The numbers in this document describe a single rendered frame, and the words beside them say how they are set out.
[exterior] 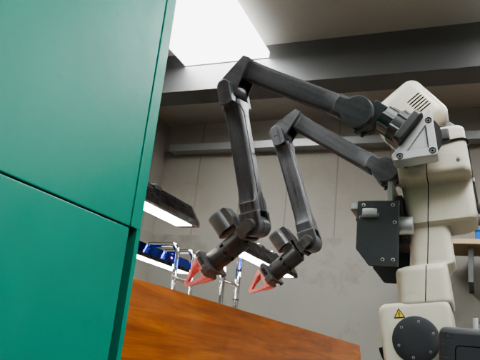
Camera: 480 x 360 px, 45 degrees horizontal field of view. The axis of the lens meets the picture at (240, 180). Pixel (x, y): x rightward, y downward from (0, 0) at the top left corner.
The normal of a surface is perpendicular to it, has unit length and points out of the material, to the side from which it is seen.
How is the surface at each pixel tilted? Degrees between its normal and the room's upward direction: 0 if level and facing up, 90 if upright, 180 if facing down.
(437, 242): 90
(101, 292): 90
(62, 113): 90
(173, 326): 90
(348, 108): 100
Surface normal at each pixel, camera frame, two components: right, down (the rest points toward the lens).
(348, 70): -0.36, -0.32
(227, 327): 0.90, -0.04
